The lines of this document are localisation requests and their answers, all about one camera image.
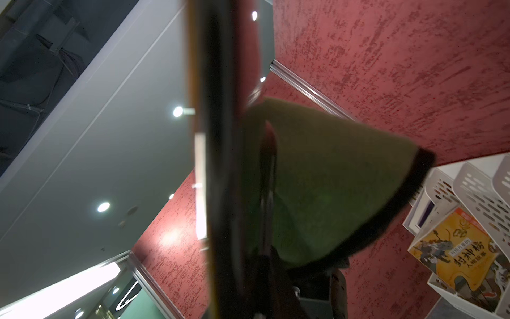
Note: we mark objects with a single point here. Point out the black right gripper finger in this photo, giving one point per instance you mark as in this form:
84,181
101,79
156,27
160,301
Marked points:
269,291

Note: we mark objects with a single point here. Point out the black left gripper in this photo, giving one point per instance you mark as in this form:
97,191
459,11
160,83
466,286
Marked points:
324,295

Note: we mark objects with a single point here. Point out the green grey microfibre cloth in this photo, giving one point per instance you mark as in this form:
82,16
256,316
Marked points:
339,183

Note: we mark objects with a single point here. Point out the square floral plate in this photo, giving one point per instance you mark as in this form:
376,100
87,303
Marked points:
222,70

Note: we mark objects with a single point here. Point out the yellow illustrated book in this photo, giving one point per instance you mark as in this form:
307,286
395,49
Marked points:
464,257

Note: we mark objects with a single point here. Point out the white file organiser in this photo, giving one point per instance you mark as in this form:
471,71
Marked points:
482,187

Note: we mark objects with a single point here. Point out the aluminium corner post left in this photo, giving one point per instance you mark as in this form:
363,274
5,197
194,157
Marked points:
308,90

